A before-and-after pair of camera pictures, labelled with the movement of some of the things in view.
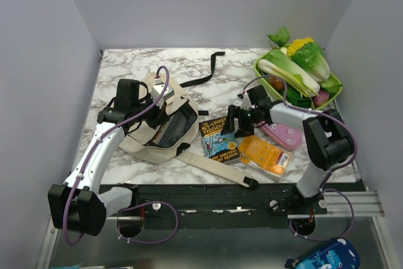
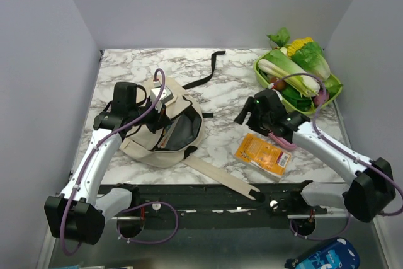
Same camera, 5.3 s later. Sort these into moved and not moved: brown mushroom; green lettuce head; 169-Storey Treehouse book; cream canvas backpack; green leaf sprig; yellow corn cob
Moved: 169-Storey Treehouse book; cream canvas backpack
Not moved: brown mushroom; yellow corn cob; green lettuce head; green leaf sprig
